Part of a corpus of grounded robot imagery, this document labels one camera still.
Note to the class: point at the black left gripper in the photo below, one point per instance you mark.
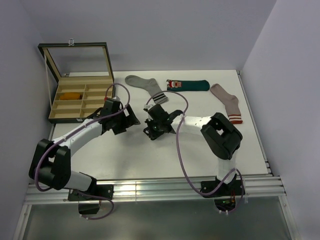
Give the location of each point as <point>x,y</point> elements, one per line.
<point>128,121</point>

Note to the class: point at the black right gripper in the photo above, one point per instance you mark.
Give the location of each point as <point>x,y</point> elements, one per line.
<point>153,134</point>

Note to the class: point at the mustard yellow sock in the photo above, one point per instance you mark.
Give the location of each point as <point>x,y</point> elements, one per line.
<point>70,96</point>

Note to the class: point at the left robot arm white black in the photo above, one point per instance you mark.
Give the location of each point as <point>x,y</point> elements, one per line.
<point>51,163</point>

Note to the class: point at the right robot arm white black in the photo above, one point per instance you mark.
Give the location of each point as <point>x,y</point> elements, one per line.
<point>221,136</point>

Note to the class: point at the grey striped sock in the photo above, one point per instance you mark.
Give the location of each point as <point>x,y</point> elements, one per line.
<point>149,85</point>

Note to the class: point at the dark green reindeer sock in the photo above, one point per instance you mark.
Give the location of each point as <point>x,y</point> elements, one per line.
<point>187,85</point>

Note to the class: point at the black compartment box beige lining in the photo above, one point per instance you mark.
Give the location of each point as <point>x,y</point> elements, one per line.
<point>78,67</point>

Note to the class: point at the taupe sock red cuff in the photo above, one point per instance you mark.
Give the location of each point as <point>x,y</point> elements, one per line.
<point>230,102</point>

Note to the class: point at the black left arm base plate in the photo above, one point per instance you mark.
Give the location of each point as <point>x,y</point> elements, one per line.
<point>94,193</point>

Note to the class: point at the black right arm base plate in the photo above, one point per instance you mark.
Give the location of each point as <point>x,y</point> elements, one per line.
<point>225,190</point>

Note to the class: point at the aluminium rail frame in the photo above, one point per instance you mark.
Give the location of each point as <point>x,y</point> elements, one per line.
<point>152,197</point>

